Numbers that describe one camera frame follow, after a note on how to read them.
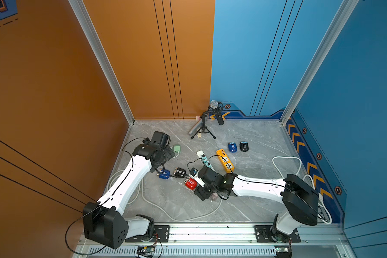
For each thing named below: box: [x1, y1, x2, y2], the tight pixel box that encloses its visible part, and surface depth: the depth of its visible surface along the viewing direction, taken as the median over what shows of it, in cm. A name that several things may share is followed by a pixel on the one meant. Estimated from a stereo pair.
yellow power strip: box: [216, 148, 235, 174], surface depth 97 cm
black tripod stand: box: [190, 110, 217, 140], surface depth 108 cm
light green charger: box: [173, 144, 182, 153], surface depth 104 cm
